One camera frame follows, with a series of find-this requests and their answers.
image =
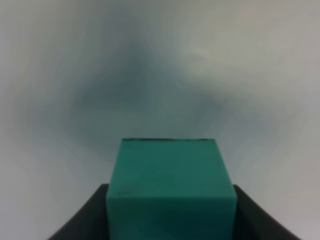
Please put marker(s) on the teal cube block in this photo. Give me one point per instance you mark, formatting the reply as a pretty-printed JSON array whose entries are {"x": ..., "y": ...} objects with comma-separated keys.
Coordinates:
[{"x": 170, "y": 189}]

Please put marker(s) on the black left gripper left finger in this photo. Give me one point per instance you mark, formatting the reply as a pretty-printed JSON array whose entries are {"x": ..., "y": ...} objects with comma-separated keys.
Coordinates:
[{"x": 90, "y": 222}]

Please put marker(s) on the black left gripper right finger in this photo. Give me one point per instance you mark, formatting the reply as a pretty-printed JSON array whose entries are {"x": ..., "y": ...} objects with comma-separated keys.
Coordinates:
[{"x": 253, "y": 223}]

